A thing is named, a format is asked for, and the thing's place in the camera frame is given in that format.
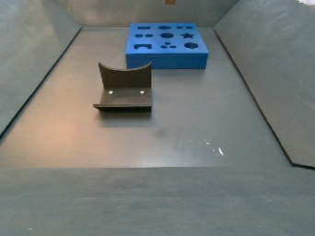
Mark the black curved holder stand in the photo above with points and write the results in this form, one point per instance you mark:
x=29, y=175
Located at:
x=127, y=88

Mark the blue shape sorter block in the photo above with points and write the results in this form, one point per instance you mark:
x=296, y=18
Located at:
x=168, y=45

